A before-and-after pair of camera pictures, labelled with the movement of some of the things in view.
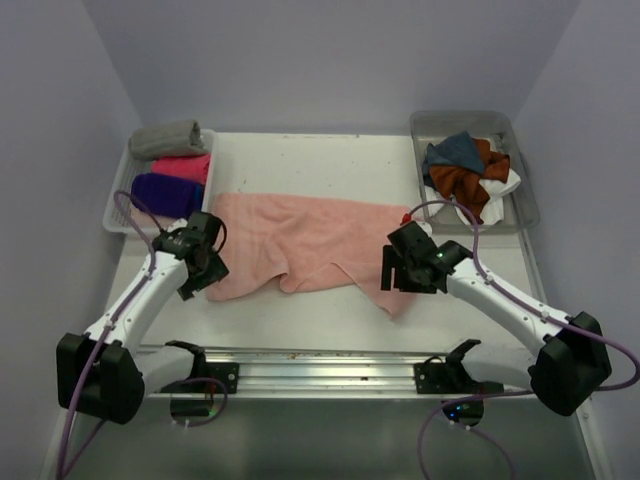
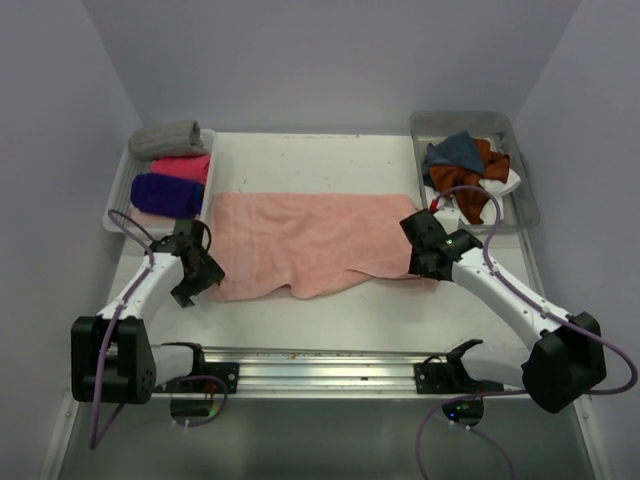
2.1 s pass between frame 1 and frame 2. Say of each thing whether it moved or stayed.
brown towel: stayed
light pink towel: moved
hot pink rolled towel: stayed
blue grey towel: stayed
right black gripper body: moved
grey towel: stayed
